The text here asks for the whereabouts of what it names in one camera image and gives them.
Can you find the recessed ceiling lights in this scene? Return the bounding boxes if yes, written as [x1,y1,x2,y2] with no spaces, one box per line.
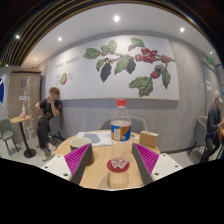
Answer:
[14,14,214,54]

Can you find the small cardboard box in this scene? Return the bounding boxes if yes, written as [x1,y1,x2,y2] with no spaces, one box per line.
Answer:
[138,130,160,149]

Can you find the white wall notice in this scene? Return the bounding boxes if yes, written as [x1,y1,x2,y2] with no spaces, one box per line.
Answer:
[205,79,213,92]

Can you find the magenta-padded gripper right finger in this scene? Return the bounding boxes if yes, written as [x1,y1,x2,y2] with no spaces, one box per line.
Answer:
[130,142,184,186]

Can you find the clear red-capped drink bottle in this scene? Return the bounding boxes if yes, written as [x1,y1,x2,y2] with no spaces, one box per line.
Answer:
[109,98,133,169]

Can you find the person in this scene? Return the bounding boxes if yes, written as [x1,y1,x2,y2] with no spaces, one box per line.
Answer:
[199,89,224,163]
[34,87,64,163]

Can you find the white cup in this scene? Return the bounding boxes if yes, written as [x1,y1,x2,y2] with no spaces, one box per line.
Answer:
[69,136,93,152]

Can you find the coffee plant wall mural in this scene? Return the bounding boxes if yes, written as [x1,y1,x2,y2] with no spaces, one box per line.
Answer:
[44,34,180,102]

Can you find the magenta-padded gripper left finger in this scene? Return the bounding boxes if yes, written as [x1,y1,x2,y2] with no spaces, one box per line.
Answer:
[41,142,94,185]

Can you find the white printed paper sheet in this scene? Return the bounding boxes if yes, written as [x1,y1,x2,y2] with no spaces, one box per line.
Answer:
[76,130,114,148]

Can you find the round wooden side table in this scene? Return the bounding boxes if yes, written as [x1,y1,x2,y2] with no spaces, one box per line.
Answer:
[9,114,38,159]

